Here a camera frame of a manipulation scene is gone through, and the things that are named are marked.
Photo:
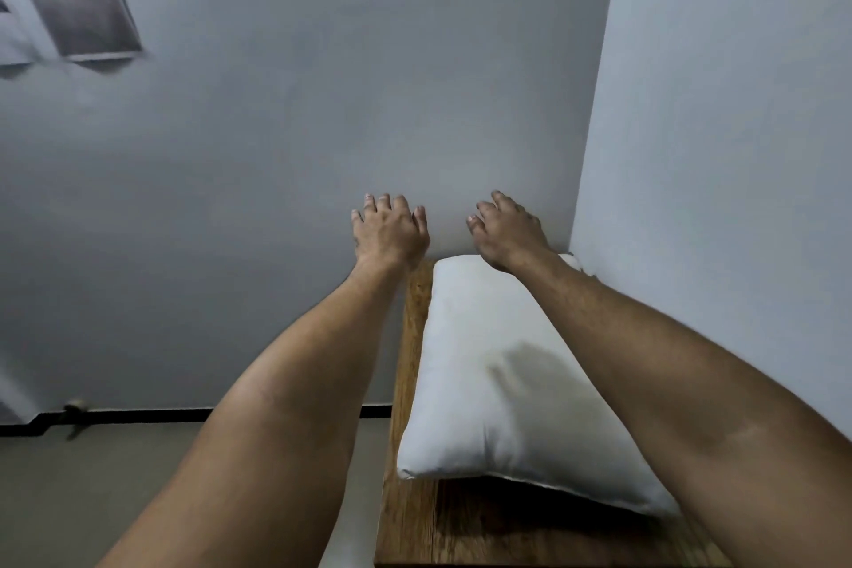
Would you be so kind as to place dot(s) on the person's left hand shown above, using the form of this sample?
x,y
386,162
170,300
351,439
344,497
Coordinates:
x,y
389,241

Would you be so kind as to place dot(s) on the person's right hand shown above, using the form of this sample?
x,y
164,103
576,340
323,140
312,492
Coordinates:
x,y
509,238

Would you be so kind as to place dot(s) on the person's right thumb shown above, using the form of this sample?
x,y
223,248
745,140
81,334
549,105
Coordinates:
x,y
474,225

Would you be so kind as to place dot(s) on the person's right middle finger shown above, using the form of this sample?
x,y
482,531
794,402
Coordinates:
x,y
504,200

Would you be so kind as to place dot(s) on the person's left middle finger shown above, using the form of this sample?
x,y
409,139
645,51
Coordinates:
x,y
385,202

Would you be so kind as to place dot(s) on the person's left thumb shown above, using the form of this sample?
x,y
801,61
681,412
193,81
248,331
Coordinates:
x,y
420,220

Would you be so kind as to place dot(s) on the person's right forearm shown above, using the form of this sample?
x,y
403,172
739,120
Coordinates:
x,y
679,401

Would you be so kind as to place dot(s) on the person's left forearm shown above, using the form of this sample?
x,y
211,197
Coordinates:
x,y
279,428

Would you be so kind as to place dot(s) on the white pillow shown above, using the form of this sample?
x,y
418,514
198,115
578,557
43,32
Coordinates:
x,y
496,388

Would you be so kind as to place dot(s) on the black baseboard strip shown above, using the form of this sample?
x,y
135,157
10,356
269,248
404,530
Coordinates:
x,y
146,416

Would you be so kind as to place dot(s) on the brown wooden bench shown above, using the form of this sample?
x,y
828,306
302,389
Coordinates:
x,y
426,521

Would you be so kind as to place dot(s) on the small metal door stopper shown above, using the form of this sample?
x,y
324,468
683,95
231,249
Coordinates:
x,y
74,410

